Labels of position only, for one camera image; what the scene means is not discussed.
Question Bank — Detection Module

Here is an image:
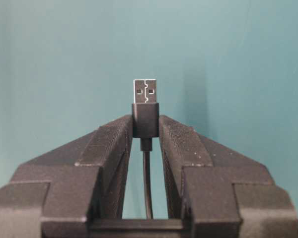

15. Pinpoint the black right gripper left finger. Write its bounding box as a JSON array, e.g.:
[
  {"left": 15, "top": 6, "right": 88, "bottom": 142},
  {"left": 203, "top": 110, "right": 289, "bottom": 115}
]
[{"left": 0, "top": 115, "right": 133, "bottom": 238}]

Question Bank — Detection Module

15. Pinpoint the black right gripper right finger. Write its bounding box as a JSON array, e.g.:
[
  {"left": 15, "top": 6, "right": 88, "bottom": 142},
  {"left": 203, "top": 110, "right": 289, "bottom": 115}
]
[{"left": 159, "top": 116, "right": 298, "bottom": 238}]

